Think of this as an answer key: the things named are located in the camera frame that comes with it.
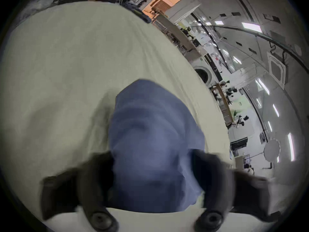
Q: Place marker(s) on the group of people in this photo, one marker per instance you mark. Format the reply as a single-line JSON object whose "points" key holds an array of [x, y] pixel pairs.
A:
{"points": [[233, 98]]}

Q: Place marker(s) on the blue garment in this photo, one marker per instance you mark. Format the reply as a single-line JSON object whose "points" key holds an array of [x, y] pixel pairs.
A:
{"points": [[154, 148]]}

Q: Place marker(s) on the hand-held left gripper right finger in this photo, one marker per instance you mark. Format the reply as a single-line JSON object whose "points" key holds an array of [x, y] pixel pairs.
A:
{"points": [[217, 185]]}

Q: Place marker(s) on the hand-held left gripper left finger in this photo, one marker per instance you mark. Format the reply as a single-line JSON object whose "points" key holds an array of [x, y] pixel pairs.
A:
{"points": [[93, 185]]}

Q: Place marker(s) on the bed with pale green sheet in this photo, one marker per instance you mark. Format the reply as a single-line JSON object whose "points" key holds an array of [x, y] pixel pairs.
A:
{"points": [[72, 81]]}

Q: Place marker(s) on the white washing machine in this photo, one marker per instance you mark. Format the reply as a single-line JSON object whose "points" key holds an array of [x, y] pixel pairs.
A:
{"points": [[201, 68]]}

